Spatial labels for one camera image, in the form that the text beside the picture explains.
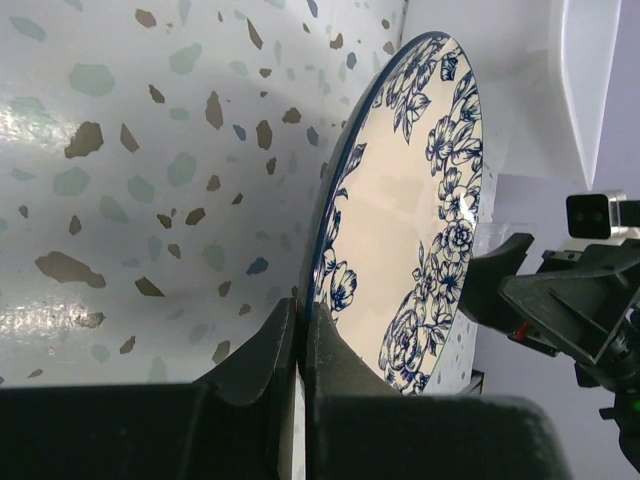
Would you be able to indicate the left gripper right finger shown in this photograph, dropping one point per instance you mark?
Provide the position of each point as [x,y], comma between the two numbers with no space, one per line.
[358,427]

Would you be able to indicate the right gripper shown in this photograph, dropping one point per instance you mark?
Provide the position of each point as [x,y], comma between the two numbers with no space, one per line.
[589,312]

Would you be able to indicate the white plastic bin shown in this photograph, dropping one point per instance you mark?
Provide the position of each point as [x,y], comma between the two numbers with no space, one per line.
[543,69]

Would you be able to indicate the blue floral white plate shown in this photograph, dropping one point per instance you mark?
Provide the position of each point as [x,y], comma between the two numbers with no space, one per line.
[399,212]

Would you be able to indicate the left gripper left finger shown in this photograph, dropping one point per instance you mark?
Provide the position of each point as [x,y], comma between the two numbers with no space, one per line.
[234,422]

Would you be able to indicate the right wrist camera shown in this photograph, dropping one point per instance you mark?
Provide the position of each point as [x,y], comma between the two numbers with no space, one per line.
[602,215]

